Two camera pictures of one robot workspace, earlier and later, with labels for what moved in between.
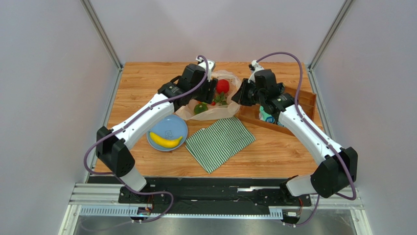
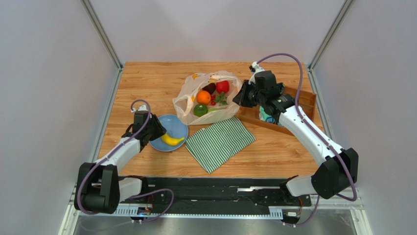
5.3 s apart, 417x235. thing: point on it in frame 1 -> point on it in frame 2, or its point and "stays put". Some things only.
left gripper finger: (213, 89) -> (158, 130)
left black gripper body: (202, 94) -> (149, 129)
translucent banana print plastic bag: (225, 103) stays put
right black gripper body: (244, 93) stays put
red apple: (222, 85) stays put
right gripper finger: (241, 96) stays put
